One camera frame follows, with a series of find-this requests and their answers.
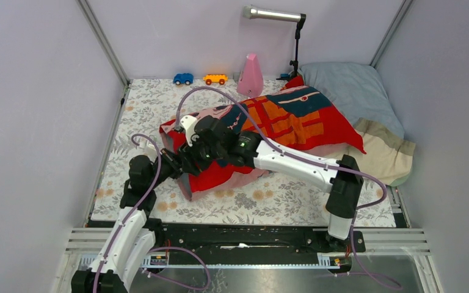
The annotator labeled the pink metronome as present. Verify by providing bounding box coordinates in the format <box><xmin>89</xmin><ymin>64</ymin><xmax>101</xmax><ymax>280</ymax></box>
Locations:
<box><xmin>236</xmin><ymin>53</ymin><xmax>264</xmax><ymax>98</ymax></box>

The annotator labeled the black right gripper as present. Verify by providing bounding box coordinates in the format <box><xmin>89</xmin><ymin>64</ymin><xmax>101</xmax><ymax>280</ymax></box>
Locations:
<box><xmin>177</xmin><ymin>132</ymin><xmax>225</xmax><ymax>177</ymax></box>

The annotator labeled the floral table mat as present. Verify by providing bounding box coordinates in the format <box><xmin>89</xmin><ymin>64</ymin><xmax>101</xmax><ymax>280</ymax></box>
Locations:
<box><xmin>90</xmin><ymin>78</ymin><xmax>397</xmax><ymax>227</ymax></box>

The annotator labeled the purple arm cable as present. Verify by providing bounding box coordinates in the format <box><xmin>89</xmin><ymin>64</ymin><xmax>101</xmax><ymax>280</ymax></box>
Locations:
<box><xmin>92</xmin><ymin>133</ymin><xmax>212</xmax><ymax>293</ymax></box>
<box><xmin>174</xmin><ymin>85</ymin><xmax>404</xmax><ymax>291</ymax></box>

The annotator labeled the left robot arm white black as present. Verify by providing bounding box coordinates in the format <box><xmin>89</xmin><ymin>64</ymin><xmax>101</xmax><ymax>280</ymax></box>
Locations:
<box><xmin>70</xmin><ymin>149</ymin><xmax>182</xmax><ymax>292</ymax></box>

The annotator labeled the silver lamp on black stand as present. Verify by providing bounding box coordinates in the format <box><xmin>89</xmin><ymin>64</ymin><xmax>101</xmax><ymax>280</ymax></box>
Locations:
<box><xmin>241</xmin><ymin>4</ymin><xmax>307</xmax><ymax>79</ymax></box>

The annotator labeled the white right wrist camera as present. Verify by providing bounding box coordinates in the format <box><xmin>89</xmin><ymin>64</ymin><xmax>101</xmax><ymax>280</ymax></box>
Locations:
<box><xmin>180</xmin><ymin>115</ymin><xmax>198</xmax><ymax>147</ymax></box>

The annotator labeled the blue toy car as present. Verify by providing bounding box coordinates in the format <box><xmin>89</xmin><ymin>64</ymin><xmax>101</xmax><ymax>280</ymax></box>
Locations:
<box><xmin>173</xmin><ymin>73</ymin><xmax>194</xmax><ymax>85</ymax></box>

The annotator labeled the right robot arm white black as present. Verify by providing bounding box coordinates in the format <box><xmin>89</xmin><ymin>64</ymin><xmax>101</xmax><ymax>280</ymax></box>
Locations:
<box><xmin>177</xmin><ymin>115</ymin><xmax>363</xmax><ymax>251</ymax></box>

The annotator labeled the blue and beige pillow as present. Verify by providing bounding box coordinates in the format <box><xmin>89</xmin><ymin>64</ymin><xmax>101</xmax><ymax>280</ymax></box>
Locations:
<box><xmin>300</xmin><ymin>62</ymin><xmax>416</xmax><ymax>187</ymax></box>

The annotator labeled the white pillow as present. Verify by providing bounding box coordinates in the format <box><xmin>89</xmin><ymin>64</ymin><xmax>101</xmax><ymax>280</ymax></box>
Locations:
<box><xmin>176</xmin><ymin>173</ymin><xmax>193</xmax><ymax>201</ymax></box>

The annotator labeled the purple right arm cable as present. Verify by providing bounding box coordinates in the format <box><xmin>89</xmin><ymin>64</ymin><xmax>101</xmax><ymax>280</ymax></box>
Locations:
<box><xmin>174</xmin><ymin>85</ymin><xmax>404</xmax><ymax>291</ymax></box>

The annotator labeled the orange toy car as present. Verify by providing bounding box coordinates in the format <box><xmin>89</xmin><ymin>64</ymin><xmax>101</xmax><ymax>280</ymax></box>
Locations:
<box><xmin>203</xmin><ymin>74</ymin><xmax>228</xmax><ymax>85</ymax></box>

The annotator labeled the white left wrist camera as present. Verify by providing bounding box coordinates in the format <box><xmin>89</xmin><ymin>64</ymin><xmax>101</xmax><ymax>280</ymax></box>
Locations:
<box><xmin>143</xmin><ymin>141</ymin><xmax>159</xmax><ymax>161</ymax></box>

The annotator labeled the red patterned pillowcase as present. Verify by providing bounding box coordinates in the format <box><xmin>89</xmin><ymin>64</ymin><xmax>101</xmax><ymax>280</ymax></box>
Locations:
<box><xmin>158</xmin><ymin>75</ymin><xmax>367</xmax><ymax>202</ymax></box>

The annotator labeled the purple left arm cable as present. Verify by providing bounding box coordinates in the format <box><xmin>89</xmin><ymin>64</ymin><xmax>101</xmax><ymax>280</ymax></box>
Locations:
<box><xmin>92</xmin><ymin>133</ymin><xmax>212</xmax><ymax>293</ymax></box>

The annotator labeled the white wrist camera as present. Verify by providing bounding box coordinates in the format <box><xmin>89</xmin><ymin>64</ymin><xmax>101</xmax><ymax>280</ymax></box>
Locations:
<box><xmin>143</xmin><ymin>141</ymin><xmax>159</xmax><ymax>161</ymax></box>
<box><xmin>180</xmin><ymin>115</ymin><xmax>198</xmax><ymax>147</ymax></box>

